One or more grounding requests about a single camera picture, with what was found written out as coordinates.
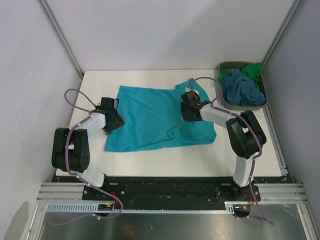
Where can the right aluminium corner post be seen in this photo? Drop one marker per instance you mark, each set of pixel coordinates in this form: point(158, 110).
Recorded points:
point(293, 10)

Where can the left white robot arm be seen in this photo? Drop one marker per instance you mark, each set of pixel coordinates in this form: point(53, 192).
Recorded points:
point(71, 146)

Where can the aluminium frame rail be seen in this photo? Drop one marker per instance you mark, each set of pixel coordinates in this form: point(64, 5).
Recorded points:
point(60, 192)

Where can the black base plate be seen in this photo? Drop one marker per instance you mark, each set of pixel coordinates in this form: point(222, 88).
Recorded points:
point(172, 193)

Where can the left aluminium corner post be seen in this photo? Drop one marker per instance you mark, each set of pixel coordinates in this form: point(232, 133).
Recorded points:
point(49, 14)

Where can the grey plastic bin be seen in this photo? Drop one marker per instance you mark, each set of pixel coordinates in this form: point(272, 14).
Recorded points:
point(240, 108)

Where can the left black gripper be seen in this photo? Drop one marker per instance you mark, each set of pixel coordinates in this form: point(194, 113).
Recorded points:
point(115, 115)

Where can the dark blue t-shirt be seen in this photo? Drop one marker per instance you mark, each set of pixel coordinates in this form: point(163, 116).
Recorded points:
point(239, 90)

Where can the aluminium corner post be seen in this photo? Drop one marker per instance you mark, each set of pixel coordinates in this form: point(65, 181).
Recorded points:
point(293, 10)
point(49, 14)

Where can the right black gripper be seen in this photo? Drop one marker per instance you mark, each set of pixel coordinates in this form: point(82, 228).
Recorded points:
point(184, 114)

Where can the teal t-shirt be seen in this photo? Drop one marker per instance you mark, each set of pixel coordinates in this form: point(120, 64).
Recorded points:
point(153, 120)

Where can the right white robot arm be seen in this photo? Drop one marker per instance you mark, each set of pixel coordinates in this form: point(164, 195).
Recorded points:
point(245, 134)

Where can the green t-shirt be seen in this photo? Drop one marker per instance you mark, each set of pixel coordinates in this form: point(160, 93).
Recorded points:
point(251, 70)

